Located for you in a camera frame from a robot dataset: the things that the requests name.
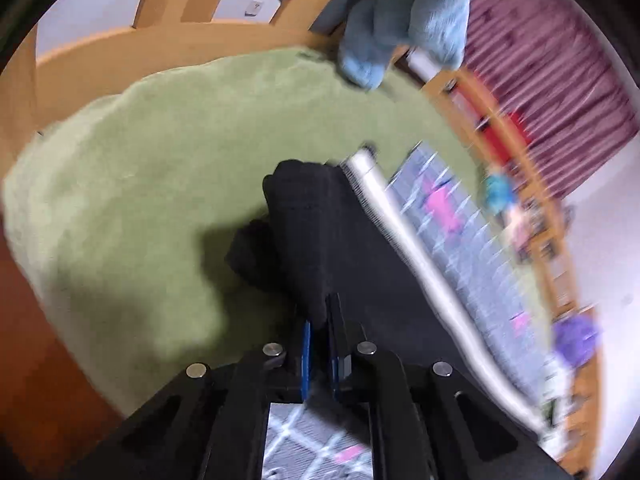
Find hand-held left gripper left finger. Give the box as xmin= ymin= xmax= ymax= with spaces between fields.
xmin=65 ymin=321 xmax=314 ymax=480

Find blue fluffy towel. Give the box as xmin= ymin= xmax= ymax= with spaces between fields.
xmin=272 ymin=0 xmax=493 ymax=91

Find red chair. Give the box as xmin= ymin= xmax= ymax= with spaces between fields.
xmin=492 ymin=110 xmax=527 ymax=162

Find grey checked star-print sheet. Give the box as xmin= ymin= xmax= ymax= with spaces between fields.
xmin=262 ymin=140 xmax=571 ymax=480

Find purple plush toy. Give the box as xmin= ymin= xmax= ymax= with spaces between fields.
xmin=552 ymin=310 xmax=603 ymax=367

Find colourful geometric pillow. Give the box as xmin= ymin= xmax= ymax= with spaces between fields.
xmin=485 ymin=174 xmax=516 ymax=212

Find black pants with white waistband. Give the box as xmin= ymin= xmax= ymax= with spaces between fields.
xmin=225 ymin=149 xmax=546 ymax=438

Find maroon striped curtain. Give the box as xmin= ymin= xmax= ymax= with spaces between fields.
xmin=460 ymin=0 xmax=640 ymax=201

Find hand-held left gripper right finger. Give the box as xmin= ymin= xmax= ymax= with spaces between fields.
xmin=325 ymin=293 xmax=576 ymax=480

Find wooden bed frame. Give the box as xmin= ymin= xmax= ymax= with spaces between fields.
xmin=0 ymin=0 xmax=601 ymax=476

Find green fleece blanket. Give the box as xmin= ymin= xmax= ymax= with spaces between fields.
xmin=2 ymin=47 xmax=501 ymax=411

